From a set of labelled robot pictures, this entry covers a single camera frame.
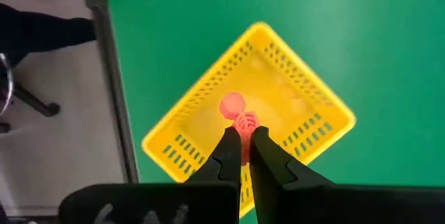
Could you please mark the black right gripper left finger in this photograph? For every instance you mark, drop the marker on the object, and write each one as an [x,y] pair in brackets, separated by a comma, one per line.
[227,158]

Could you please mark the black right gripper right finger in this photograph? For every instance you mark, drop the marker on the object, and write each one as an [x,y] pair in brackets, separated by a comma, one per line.
[267,168]

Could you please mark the small orange plastic pumpkin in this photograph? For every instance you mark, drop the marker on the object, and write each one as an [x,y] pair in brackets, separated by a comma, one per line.
[232,105]
[246,123]

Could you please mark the yellow plastic slotted basket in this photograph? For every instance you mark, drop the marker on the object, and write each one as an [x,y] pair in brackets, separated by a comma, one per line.
[278,88]

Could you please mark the black floor stand base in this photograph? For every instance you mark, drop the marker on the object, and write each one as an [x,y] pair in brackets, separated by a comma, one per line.
[34,102]

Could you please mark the person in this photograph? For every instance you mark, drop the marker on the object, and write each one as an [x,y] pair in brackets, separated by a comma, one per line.
[34,29]

